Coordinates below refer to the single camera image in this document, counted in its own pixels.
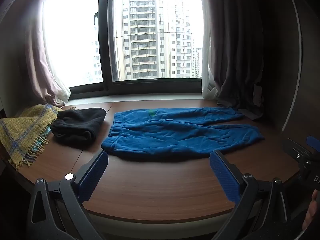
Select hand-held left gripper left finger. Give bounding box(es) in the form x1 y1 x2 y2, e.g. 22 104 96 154
26 151 109 240

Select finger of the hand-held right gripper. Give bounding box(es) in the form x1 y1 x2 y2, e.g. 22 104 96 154
307 135 320 153
283 138 314 162

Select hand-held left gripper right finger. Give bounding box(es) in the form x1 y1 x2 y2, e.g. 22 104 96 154
209 150 292 240

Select blue pants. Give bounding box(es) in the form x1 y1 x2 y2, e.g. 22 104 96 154
101 107 265 161

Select person's right hand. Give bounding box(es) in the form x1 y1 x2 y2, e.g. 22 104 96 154
301 189 320 230

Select black folded clothing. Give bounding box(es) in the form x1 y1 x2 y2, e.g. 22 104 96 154
51 107 107 146

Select teal cloth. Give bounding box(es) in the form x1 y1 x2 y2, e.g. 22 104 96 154
32 126 52 154

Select dark wooden wardrobe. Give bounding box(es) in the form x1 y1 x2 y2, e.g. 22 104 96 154
260 0 320 140

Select yellow woven fringed blanket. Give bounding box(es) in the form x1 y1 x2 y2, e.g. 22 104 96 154
0 104 64 171

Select white sheer curtain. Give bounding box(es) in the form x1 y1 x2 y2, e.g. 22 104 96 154
44 30 72 103
200 0 220 99

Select grey curtain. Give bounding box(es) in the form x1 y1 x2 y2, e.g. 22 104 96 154
205 0 265 119

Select pink curtain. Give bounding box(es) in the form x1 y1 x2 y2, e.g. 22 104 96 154
24 0 65 107

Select high-rise apartment building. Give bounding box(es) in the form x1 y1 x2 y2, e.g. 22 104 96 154
114 0 193 80

